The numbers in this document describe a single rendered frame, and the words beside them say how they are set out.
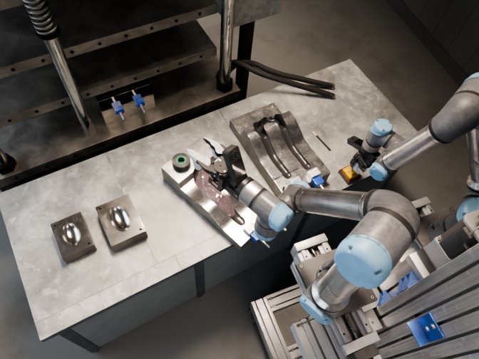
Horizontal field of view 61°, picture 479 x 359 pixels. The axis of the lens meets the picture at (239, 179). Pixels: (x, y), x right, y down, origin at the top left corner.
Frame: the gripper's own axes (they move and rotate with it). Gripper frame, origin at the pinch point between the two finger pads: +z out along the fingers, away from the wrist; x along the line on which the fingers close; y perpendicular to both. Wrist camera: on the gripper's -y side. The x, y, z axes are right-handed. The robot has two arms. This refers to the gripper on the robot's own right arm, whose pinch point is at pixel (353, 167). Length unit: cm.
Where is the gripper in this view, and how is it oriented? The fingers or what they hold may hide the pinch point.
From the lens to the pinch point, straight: 198.7
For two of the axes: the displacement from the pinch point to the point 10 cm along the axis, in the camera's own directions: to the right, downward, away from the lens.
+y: 4.9, 7.7, -4.1
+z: -0.7, 5.0, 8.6
